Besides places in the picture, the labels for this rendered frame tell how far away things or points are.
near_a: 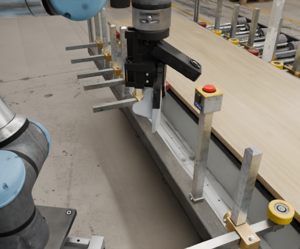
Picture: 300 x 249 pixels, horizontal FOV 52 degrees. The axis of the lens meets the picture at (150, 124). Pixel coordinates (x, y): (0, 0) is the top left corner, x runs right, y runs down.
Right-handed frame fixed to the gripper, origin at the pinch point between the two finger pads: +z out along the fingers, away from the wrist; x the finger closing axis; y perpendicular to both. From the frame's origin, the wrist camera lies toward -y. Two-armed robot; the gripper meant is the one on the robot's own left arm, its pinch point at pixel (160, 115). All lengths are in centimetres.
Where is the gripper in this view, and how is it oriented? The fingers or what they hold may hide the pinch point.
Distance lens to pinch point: 71.9
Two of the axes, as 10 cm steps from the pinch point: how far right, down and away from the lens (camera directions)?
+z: 0.0, 8.3, 5.5
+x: -1.3, 5.5, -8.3
